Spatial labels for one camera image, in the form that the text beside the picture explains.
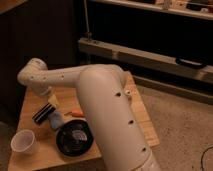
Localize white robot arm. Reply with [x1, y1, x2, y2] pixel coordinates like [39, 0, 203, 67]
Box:
[17, 58, 161, 171]

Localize wooden table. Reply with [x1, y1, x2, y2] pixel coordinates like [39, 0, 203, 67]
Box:
[7, 70, 161, 171]

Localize orange carrot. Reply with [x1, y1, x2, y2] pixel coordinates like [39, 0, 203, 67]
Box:
[64, 110, 84, 117]

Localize black round plate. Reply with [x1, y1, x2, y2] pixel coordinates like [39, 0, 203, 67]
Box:
[56, 119, 94, 157]

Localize white paper cup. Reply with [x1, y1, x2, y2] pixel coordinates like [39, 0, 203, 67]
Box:
[10, 129, 38, 155]

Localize metal pole stand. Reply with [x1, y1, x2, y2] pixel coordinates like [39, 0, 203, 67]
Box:
[83, 0, 92, 41]

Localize small white bottle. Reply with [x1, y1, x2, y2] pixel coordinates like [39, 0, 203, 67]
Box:
[125, 89, 131, 97]

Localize long grey case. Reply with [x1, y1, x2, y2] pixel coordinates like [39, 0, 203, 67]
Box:
[78, 38, 213, 84]

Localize background shelf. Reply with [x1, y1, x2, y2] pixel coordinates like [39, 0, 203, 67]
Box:
[90, 0, 213, 21]

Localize black case handle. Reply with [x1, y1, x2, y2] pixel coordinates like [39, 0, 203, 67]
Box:
[175, 58, 207, 69]

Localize black cable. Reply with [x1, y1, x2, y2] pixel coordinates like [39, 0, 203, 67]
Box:
[200, 145, 213, 171]

